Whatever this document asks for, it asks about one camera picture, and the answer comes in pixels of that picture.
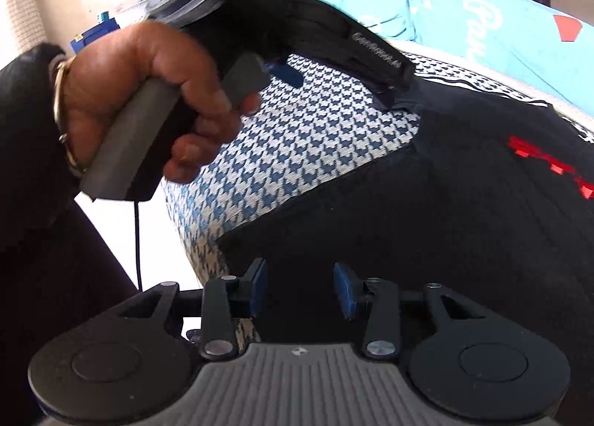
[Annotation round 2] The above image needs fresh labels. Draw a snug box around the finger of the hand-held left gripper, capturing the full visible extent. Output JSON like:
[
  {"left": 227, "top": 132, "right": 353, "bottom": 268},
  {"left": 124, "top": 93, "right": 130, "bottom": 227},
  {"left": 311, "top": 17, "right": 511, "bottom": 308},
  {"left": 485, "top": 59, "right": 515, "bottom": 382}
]
[{"left": 262, "top": 57, "right": 304, "bottom": 89}]

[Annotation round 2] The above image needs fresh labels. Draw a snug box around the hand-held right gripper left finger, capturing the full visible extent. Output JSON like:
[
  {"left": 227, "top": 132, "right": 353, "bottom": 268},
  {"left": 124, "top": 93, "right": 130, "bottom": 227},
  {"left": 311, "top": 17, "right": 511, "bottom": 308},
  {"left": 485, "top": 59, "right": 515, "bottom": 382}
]
[{"left": 111, "top": 259, "right": 269, "bottom": 359}]

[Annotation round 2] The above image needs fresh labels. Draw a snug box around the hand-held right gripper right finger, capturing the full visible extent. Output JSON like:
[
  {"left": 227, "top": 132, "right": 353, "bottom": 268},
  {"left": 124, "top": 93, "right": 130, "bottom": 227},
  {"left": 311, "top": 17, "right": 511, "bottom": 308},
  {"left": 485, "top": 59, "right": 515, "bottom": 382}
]
[{"left": 333, "top": 261, "right": 493, "bottom": 359}]

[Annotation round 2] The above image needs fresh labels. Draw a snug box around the black shirt with red print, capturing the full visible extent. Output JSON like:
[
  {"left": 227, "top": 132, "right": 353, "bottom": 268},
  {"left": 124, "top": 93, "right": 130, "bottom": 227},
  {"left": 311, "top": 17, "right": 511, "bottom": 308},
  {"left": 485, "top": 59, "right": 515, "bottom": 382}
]
[{"left": 217, "top": 75, "right": 594, "bottom": 408}]

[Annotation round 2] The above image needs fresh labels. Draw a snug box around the person's left forearm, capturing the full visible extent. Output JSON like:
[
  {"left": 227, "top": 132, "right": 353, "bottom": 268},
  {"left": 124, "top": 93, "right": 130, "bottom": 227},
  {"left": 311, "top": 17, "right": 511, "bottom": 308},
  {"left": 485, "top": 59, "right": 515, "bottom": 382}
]
[{"left": 0, "top": 43, "right": 94, "bottom": 241}]

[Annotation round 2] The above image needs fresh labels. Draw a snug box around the person's left hand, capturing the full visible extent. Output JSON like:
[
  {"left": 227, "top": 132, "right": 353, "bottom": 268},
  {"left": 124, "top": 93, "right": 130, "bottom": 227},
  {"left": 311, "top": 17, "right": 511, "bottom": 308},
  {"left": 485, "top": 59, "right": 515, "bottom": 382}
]
[{"left": 62, "top": 20, "right": 263, "bottom": 185}]

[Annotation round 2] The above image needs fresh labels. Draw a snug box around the houndstooth sofa cushion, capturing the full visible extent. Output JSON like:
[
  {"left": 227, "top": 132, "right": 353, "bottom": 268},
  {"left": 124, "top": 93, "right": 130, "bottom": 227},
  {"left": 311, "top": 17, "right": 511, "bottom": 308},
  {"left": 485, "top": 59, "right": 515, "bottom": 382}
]
[{"left": 162, "top": 50, "right": 594, "bottom": 343}]

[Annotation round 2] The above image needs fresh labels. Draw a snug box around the blue box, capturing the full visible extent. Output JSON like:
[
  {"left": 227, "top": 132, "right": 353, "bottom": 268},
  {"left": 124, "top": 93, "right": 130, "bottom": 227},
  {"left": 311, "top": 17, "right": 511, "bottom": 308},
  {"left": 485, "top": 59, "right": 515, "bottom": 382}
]
[{"left": 69, "top": 13, "right": 124, "bottom": 53}]

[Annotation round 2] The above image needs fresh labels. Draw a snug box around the person's dark clothing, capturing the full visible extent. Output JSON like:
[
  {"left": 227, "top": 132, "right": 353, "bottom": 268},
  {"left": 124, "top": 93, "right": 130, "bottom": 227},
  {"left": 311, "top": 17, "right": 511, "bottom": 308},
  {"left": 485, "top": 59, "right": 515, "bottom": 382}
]
[{"left": 0, "top": 194, "right": 140, "bottom": 426}]

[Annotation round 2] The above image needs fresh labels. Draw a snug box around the gold bracelet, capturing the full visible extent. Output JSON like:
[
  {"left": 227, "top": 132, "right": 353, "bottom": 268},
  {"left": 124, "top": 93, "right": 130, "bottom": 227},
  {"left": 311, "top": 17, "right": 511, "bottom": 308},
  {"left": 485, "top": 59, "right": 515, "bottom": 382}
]
[{"left": 51, "top": 57, "right": 89, "bottom": 176}]

